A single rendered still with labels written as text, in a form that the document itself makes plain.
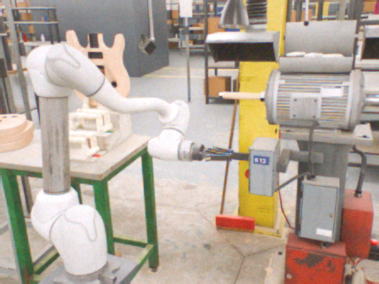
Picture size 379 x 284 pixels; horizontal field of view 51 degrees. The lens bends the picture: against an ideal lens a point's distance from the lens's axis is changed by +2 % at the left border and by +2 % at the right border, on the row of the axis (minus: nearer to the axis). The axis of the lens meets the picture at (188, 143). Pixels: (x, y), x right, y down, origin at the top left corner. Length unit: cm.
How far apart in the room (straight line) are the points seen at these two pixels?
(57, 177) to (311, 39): 121
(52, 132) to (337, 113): 112
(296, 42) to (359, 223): 84
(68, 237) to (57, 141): 35
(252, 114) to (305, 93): 113
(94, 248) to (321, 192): 94
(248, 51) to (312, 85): 42
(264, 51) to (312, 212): 78
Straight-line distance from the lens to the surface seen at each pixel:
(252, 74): 275
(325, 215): 181
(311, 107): 170
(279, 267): 230
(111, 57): 223
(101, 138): 212
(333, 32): 186
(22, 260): 249
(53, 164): 156
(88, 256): 149
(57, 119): 152
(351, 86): 172
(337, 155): 180
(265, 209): 307
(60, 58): 134
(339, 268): 191
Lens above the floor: 166
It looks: 19 degrees down
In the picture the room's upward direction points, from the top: 2 degrees counter-clockwise
